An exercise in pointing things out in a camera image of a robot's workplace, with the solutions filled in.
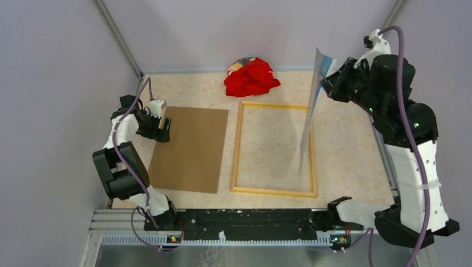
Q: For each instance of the yellow wooden photo frame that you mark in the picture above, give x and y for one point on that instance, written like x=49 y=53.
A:
x=313 y=193

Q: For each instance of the building and sky photo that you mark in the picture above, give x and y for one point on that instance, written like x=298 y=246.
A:
x=322 y=65

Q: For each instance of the clear plastic sheet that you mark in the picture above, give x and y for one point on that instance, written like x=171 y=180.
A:
x=269 y=150

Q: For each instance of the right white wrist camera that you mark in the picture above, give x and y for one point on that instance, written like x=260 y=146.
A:
x=377 y=46

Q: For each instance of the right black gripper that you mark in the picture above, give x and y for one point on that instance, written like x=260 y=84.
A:
x=332 y=83

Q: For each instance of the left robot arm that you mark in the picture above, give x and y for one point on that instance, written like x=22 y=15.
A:
x=121 y=169

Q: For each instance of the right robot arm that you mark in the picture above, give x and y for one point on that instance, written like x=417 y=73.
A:
x=409 y=132

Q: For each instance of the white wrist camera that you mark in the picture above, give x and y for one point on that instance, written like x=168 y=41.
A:
x=157 y=108
x=377 y=46

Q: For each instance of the red crumpled cloth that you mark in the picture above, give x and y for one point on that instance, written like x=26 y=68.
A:
x=250 y=76

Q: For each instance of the brown backing board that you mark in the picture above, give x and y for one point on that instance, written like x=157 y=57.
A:
x=191 y=160

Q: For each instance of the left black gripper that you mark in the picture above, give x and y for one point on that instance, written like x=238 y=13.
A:
x=161 y=135

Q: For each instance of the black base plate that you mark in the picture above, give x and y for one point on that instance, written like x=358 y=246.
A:
x=248 y=224

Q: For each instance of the aluminium front rail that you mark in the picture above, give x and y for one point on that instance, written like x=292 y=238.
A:
x=117 y=237

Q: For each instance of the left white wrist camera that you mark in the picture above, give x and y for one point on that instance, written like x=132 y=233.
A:
x=157 y=108

